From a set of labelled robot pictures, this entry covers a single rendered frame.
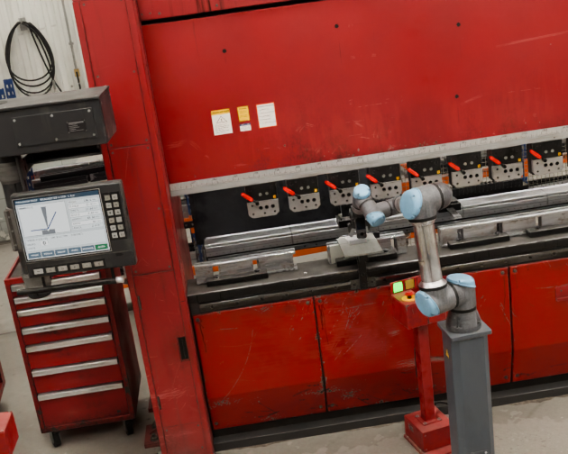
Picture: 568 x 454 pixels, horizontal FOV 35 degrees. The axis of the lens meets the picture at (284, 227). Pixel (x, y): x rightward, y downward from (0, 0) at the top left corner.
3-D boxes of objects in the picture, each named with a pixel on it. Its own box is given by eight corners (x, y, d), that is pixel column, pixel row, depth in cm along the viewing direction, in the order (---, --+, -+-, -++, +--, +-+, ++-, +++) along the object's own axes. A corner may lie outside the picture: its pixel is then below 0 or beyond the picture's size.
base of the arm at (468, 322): (487, 329, 372) (486, 308, 369) (453, 336, 370) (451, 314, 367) (473, 315, 386) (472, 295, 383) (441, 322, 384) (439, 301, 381)
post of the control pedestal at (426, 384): (426, 422, 431) (416, 322, 414) (420, 417, 436) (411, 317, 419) (435, 419, 433) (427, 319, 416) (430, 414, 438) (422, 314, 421)
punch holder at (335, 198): (331, 206, 429) (327, 174, 423) (328, 202, 437) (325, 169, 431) (361, 202, 429) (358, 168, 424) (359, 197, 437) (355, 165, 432)
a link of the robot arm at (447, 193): (461, 174, 361) (398, 192, 405) (439, 180, 356) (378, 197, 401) (468, 201, 361) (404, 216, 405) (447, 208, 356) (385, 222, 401)
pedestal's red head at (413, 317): (407, 330, 408) (405, 294, 402) (392, 317, 422) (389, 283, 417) (446, 319, 413) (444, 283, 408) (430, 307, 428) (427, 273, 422)
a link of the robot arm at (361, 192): (359, 200, 391) (350, 186, 395) (357, 213, 400) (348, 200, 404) (374, 194, 393) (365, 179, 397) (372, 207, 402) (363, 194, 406)
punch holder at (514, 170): (493, 182, 432) (491, 149, 427) (488, 177, 440) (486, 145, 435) (523, 177, 433) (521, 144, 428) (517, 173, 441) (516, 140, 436)
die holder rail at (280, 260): (196, 285, 436) (194, 267, 433) (196, 280, 442) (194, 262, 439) (297, 269, 438) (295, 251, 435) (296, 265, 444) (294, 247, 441)
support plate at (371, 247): (344, 258, 412) (344, 256, 412) (336, 240, 437) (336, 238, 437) (383, 252, 413) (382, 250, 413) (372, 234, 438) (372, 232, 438)
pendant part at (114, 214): (28, 279, 366) (8, 196, 354) (35, 268, 377) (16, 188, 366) (136, 265, 365) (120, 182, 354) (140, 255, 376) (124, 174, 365)
